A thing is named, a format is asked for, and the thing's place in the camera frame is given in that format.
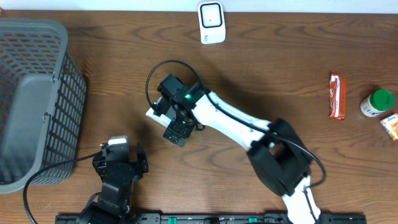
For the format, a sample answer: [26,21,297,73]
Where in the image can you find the white green box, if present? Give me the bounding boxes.
[146,97,175,128]

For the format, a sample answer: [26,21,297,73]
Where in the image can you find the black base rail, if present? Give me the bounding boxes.
[55,212,368,224]

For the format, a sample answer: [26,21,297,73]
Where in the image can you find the orange chocolate bar wrapper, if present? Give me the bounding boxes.
[329,72,346,120]

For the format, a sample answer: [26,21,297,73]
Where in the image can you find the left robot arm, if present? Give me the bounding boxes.
[76,143,149,224]

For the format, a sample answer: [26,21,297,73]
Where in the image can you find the green lid jar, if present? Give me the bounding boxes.
[360,89,395,118]

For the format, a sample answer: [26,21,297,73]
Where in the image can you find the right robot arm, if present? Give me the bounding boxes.
[146,75,321,223]

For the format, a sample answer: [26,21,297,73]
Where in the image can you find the small orange packet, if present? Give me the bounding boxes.
[380,113,398,141]

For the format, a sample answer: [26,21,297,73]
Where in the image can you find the white barcode scanner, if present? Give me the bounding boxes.
[198,1,226,45]

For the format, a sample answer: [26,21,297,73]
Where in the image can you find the grey plastic basket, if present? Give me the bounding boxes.
[1,18,87,194]

